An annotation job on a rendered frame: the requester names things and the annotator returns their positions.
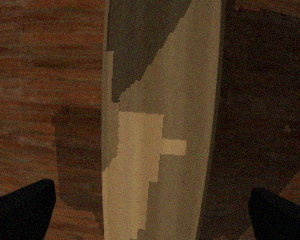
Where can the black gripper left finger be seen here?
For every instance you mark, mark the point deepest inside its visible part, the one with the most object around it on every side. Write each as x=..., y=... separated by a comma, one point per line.
x=26, y=212

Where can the dark wooden side rail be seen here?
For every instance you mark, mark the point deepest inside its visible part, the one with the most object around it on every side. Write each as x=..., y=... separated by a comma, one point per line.
x=161, y=78

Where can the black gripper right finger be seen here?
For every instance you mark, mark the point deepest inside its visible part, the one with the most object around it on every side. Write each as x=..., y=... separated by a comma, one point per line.
x=273, y=217

